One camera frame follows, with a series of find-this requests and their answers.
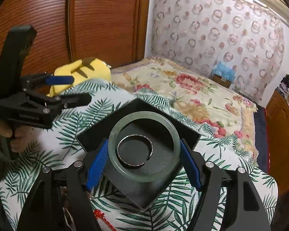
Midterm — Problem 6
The green jade bangle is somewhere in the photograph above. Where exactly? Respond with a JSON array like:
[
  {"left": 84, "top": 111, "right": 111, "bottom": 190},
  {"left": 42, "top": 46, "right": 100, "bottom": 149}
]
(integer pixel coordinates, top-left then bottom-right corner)
[{"left": 108, "top": 111, "right": 181, "bottom": 182}]

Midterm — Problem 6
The black jewelry box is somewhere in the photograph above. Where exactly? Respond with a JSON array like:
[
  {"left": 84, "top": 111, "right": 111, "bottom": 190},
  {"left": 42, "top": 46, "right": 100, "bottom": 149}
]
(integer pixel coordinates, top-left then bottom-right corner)
[{"left": 77, "top": 99, "right": 200, "bottom": 210}]

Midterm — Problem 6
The left hand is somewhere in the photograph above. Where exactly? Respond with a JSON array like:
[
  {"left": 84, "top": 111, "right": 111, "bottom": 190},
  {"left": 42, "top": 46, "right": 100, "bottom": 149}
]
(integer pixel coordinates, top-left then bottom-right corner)
[{"left": 0, "top": 119, "right": 32, "bottom": 153}]

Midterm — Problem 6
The yellow plush toy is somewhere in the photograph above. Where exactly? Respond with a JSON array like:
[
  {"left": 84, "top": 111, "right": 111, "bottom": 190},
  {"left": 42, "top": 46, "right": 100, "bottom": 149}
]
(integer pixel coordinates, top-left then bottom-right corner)
[{"left": 48, "top": 57, "right": 111, "bottom": 97}]

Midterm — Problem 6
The palm leaf tablecloth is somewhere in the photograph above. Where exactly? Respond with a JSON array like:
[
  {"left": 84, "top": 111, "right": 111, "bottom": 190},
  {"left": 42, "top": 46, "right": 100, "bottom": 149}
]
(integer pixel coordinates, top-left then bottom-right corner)
[{"left": 0, "top": 79, "right": 278, "bottom": 230}]

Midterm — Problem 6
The brown louvered wardrobe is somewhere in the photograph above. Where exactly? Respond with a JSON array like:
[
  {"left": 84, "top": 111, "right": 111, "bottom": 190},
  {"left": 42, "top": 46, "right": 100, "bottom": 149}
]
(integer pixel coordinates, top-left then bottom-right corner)
[{"left": 0, "top": 0, "right": 149, "bottom": 75}]

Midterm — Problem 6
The floral bed blanket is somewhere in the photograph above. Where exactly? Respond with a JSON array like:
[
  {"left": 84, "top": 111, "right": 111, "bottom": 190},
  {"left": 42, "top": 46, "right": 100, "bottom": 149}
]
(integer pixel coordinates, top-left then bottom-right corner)
[{"left": 111, "top": 57, "right": 259, "bottom": 165}]

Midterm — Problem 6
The blue plush on box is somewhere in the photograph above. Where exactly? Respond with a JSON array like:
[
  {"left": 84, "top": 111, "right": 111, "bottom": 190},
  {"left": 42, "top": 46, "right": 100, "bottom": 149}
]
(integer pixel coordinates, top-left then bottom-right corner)
[{"left": 210, "top": 62, "right": 236, "bottom": 89}]

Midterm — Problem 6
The wooden side cabinet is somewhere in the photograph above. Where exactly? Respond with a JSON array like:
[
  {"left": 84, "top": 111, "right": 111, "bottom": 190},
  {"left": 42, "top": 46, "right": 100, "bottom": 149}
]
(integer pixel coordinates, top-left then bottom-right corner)
[{"left": 266, "top": 90, "right": 289, "bottom": 195}]

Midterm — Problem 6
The patterned lace curtain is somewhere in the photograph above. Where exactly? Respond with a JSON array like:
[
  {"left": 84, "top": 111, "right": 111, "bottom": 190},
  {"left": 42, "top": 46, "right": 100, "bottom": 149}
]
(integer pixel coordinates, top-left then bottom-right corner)
[{"left": 151, "top": 0, "right": 285, "bottom": 102}]

